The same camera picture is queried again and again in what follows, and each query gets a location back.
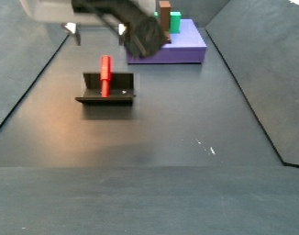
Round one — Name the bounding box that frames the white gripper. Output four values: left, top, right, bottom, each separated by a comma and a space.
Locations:
20, 0, 156, 46

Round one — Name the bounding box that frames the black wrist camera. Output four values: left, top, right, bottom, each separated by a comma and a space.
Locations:
71, 0, 165, 58

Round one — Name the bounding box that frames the brown L-shaped block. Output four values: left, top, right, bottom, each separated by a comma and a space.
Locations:
159, 0, 172, 43

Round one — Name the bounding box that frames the purple base board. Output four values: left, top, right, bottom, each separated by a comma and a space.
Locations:
127, 19, 207, 64

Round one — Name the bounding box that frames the black angled holder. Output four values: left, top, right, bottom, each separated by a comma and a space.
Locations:
75, 73, 135, 106

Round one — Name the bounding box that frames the red stepped peg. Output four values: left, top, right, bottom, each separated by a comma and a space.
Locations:
100, 55, 112, 98

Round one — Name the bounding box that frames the green block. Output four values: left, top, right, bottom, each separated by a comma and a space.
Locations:
168, 11, 181, 34

